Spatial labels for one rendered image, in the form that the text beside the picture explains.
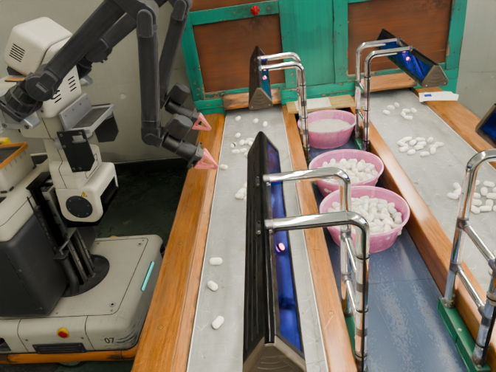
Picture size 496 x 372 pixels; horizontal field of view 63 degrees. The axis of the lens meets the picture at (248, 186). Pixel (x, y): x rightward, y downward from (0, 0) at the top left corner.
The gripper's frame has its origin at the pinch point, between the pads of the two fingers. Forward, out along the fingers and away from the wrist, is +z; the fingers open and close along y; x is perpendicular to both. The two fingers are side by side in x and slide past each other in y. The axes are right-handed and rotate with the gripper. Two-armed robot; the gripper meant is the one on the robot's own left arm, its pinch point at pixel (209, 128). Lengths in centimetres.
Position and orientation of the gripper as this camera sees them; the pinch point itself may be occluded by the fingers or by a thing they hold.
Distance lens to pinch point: 176.3
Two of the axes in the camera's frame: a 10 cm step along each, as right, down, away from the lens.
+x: -5.4, 7.2, 4.3
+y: 0.1, -5.1, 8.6
